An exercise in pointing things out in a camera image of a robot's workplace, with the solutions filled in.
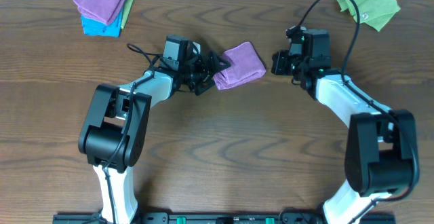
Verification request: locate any purple microfiber cloth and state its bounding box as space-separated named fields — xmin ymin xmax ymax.
xmin=213 ymin=41 xmax=266 ymax=90

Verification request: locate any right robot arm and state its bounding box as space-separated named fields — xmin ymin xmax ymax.
xmin=271 ymin=26 xmax=419 ymax=223

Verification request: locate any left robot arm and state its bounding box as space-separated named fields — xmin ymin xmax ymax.
xmin=78 ymin=35 xmax=231 ymax=223

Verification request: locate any crumpled green cloth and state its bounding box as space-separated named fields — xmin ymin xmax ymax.
xmin=354 ymin=0 xmax=401 ymax=32

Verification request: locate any folded green cloth in stack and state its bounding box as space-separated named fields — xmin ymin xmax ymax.
xmin=121 ymin=0 xmax=134 ymax=29

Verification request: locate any folded blue cloth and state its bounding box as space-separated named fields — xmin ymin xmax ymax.
xmin=81 ymin=10 xmax=123 ymax=38

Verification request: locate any folded purple cloth on stack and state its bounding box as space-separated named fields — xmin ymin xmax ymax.
xmin=73 ymin=0 xmax=131 ymax=26

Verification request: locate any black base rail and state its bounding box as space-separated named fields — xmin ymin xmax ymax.
xmin=52 ymin=212 xmax=396 ymax=224

